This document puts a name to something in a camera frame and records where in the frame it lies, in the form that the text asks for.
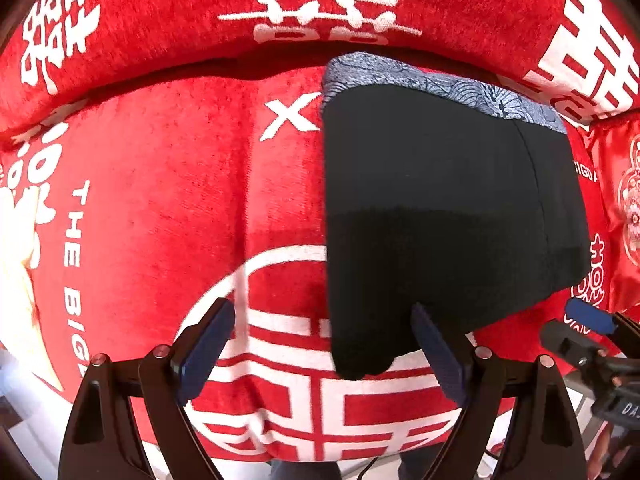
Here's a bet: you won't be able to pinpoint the black pants with grey waistband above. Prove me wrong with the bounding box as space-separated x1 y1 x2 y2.
321 52 590 380

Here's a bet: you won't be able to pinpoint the red sofa seat cover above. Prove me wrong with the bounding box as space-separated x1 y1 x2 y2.
0 64 614 463

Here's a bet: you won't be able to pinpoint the red sofa back cushion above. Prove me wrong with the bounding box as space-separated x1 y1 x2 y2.
1 0 639 139

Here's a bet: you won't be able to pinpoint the red embroidered pillow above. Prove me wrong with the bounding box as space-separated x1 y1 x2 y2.
587 110 639 320

